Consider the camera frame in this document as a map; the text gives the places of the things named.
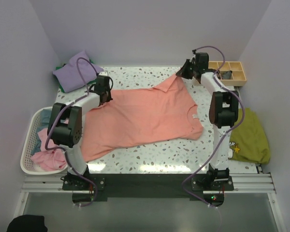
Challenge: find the salmon pink t-shirt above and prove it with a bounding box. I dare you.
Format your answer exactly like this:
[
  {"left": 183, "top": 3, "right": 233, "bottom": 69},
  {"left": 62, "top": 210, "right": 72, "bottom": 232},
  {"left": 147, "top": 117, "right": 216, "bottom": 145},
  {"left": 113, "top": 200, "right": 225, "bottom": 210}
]
[{"left": 81, "top": 74, "right": 203, "bottom": 162}]

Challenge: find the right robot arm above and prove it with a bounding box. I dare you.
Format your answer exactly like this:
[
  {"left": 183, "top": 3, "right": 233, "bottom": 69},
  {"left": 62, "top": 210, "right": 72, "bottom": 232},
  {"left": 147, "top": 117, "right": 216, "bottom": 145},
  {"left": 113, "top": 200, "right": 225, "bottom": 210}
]
[{"left": 176, "top": 49, "right": 239, "bottom": 190}]

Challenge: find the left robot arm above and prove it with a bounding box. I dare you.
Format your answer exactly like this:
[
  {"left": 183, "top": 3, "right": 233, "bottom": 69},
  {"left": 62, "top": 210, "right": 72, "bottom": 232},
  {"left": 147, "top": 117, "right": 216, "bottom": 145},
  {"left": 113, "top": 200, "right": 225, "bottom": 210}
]
[{"left": 45, "top": 75, "right": 113, "bottom": 189}]

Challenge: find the grey rolled sock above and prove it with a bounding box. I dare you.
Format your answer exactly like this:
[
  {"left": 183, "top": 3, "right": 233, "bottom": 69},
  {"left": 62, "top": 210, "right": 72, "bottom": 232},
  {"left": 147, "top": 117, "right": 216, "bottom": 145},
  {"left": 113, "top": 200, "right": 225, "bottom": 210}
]
[{"left": 220, "top": 70, "right": 232, "bottom": 80}]

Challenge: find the wooden compartment tray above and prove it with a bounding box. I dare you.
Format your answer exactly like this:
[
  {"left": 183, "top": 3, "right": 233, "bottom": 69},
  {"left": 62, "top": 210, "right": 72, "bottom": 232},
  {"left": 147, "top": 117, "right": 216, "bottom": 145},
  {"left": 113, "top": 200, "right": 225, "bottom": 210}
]
[{"left": 208, "top": 61, "right": 247, "bottom": 87}]

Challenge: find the grey blue t-shirt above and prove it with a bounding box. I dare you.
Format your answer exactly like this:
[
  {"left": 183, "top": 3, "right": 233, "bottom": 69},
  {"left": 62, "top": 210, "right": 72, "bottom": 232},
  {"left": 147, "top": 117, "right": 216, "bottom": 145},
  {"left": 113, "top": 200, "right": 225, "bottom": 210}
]
[{"left": 31, "top": 109, "right": 51, "bottom": 156}]

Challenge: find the light pink t-shirt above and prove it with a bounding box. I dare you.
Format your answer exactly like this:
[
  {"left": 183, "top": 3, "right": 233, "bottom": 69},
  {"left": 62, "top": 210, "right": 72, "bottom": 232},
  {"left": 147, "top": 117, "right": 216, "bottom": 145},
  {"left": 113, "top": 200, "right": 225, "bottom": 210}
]
[{"left": 30, "top": 128, "right": 67, "bottom": 172}]

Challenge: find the olive green t-shirt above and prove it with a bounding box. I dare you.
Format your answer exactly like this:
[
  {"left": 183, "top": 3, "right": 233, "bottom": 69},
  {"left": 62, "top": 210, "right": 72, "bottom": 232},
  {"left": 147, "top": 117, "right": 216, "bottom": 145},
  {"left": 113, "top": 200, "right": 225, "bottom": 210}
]
[{"left": 228, "top": 108, "right": 271, "bottom": 164}]

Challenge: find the white laundry basket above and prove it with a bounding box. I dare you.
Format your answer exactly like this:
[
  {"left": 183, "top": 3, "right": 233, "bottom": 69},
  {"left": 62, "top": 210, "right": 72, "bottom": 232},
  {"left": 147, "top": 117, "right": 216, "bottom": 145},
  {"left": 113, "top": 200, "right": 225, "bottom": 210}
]
[{"left": 20, "top": 106, "right": 67, "bottom": 175}]

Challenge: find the black object bottom left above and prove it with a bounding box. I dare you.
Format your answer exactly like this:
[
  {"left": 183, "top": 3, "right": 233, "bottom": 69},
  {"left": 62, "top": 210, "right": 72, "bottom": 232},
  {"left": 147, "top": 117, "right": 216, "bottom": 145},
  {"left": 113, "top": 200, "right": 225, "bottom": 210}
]
[{"left": 7, "top": 215, "right": 48, "bottom": 232}]

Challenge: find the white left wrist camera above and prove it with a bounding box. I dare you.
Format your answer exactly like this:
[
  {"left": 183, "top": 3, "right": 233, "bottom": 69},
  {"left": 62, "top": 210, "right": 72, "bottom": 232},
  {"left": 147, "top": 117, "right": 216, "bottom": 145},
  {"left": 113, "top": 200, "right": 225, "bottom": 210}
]
[{"left": 99, "top": 71, "right": 108, "bottom": 76}]

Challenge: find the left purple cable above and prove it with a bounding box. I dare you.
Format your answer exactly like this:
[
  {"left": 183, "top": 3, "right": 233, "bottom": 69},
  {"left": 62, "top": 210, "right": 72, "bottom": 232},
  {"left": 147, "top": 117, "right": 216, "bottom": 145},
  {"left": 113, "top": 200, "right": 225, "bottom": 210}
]
[{"left": 45, "top": 57, "right": 104, "bottom": 207}]

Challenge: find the purple cable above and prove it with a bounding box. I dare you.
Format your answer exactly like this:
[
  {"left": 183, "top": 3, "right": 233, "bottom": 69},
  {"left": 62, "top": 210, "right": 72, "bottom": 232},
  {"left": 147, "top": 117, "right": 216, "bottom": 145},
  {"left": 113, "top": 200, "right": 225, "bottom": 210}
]
[
  {"left": 181, "top": 46, "right": 246, "bottom": 207},
  {"left": 45, "top": 57, "right": 104, "bottom": 207}
]

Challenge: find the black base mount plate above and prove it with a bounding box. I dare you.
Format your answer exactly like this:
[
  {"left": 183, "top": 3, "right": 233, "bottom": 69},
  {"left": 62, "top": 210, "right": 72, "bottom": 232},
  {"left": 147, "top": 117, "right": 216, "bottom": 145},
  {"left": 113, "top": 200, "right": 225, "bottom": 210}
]
[{"left": 61, "top": 174, "right": 234, "bottom": 206}]

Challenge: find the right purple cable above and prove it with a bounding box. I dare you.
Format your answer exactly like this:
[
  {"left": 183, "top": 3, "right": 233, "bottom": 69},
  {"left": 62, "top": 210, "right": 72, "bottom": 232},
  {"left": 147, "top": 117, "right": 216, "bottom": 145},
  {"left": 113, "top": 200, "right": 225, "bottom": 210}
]
[{"left": 181, "top": 46, "right": 246, "bottom": 207}]

